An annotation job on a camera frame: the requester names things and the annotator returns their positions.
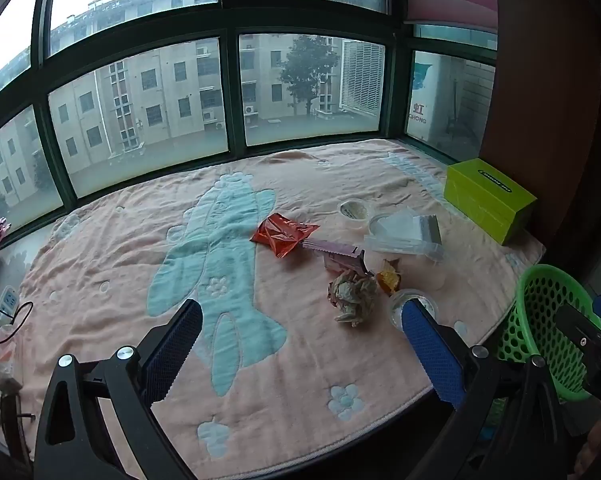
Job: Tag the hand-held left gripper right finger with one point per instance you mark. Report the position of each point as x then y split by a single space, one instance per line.
430 355

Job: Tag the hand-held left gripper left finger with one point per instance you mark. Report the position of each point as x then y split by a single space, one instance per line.
173 355

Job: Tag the green perforated plastic basket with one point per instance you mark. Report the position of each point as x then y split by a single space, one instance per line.
530 320

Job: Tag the yellow orange wrapper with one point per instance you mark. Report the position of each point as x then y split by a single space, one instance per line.
389 277

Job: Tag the clear plastic food container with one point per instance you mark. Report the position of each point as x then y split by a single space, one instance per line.
400 245

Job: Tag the small clear plastic cup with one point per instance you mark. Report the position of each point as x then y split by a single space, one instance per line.
398 310

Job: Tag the crumpled paper ball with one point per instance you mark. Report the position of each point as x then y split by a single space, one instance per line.
353 297

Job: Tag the pink printed blanket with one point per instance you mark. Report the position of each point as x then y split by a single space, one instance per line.
130 240

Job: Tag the red foil snack wrapper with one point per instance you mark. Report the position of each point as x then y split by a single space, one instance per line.
280 232

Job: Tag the small labelled plastic cup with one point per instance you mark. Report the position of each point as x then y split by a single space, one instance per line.
354 209

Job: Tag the white plastic bag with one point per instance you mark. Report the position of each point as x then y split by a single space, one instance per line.
4 360

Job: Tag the green cardboard box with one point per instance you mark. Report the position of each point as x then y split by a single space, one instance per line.
485 195

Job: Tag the white power strip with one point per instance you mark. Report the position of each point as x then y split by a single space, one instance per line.
8 300

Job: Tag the brown wooden cabinet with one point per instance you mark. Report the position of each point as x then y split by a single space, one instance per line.
550 110

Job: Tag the dark green window frame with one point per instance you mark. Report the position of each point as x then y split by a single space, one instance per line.
230 90

